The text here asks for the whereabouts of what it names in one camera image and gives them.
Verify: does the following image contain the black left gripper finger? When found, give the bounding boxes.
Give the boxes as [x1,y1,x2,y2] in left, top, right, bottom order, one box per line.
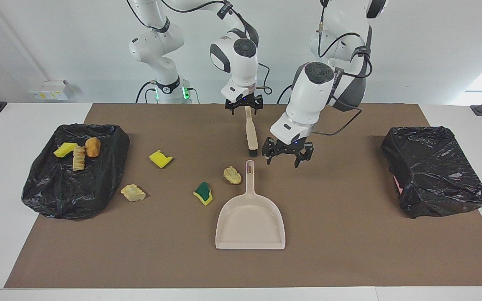
[262,146,282,166]
[294,149,314,169]

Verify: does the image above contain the beige brush with black bristles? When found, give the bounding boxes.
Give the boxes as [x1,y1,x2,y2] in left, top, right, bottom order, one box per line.
[244,105,259,158]

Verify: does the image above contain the pale yellow pastry toy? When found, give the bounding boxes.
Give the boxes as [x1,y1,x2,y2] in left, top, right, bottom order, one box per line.
[223,166,242,185]

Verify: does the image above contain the beige plastic dustpan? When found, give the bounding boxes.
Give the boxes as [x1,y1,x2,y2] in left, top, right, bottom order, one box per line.
[215,160,287,250]

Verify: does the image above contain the large green yellow sponge piece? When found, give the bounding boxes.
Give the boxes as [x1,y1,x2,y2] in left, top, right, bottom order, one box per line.
[193,181,214,207]

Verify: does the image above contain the plain yellow sponge piece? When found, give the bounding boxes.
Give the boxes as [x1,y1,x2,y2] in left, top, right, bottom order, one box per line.
[149,150,174,169]

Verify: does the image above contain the brown bread roll toy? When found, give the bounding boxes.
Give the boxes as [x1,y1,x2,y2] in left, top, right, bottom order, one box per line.
[85,137,101,158]

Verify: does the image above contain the orange striped croissant toy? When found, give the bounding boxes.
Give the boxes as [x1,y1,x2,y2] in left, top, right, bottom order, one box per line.
[72,146,87,171]

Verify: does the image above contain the small yellow green sponge piece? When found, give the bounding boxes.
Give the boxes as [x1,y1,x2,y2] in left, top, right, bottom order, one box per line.
[53,142,78,158]

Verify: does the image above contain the black plastic bin bag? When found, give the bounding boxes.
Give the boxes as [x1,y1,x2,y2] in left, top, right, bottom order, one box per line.
[381,126,482,219]
[21,123,131,221]

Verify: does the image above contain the brown table mat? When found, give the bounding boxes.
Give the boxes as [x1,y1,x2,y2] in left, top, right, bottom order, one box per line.
[4,103,482,289]

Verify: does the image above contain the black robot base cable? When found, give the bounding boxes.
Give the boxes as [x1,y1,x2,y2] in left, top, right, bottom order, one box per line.
[136,81,159,104]
[277,85,294,104]

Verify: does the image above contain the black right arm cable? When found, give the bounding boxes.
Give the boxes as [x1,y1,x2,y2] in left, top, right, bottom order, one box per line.
[126,0,274,96]

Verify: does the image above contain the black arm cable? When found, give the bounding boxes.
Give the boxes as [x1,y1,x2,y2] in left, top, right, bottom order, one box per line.
[311,0,372,137]
[126,0,274,96]

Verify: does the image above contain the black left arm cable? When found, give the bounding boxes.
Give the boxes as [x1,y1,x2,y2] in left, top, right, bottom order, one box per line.
[311,0,372,137]

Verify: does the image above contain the white wall socket box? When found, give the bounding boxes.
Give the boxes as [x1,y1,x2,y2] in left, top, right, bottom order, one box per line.
[28,80,73,101]

